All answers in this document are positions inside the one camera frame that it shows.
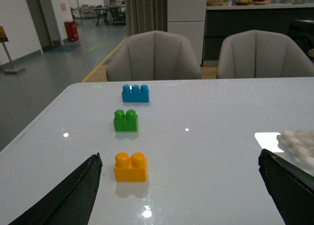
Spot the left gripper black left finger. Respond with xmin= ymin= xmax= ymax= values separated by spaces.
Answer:
xmin=11 ymin=153 xmax=103 ymax=225

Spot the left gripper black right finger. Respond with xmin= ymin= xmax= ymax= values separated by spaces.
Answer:
xmin=258 ymin=149 xmax=314 ymax=225

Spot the yellow toy block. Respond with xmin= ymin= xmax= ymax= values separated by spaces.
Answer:
xmin=114 ymin=152 xmax=148 ymax=182

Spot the green toy block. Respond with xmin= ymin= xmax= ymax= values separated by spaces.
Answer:
xmin=113 ymin=109 xmax=139 ymax=132

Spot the blue toy block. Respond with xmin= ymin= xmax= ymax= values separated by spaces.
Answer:
xmin=122 ymin=84 xmax=150 ymax=102

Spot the right grey armchair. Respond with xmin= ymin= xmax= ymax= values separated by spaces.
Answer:
xmin=217 ymin=30 xmax=314 ymax=79

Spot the grey armchair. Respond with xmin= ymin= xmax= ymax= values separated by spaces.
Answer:
xmin=106 ymin=30 xmax=202 ymax=81
xmin=217 ymin=30 xmax=314 ymax=79

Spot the sign stand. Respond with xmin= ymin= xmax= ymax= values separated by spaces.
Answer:
xmin=0 ymin=26 xmax=26 ymax=75

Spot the black appliance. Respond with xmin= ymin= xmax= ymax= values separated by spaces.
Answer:
xmin=287 ymin=20 xmax=314 ymax=60

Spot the left grey armchair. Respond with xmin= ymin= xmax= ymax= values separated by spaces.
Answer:
xmin=106 ymin=30 xmax=202 ymax=81

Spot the red bin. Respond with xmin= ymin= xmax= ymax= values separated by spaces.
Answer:
xmin=64 ymin=21 xmax=79 ymax=42

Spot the dark kitchen counter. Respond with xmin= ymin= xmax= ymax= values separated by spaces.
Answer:
xmin=203 ymin=4 xmax=314 ymax=61

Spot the fruit bowl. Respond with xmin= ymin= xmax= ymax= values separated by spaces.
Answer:
xmin=252 ymin=0 xmax=269 ymax=5

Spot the background work table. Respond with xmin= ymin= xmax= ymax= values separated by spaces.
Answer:
xmin=94 ymin=5 xmax=126 ymax=25

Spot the wicker basket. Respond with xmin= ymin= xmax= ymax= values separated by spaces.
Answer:
xmin=207 ymin=0 xmax=222 ymax=6

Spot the grey curtain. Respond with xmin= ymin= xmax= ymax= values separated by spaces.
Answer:
xmin=125 ymin=0 xmax=167 ymax=36

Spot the white drawer cabinet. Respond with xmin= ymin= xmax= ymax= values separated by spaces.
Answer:
xmin=167 ymin=0 xmax=207 ymax=64

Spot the white studded base plate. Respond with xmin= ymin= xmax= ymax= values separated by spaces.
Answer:
xmin=277 ymin=130 xmax=314 ymax=176

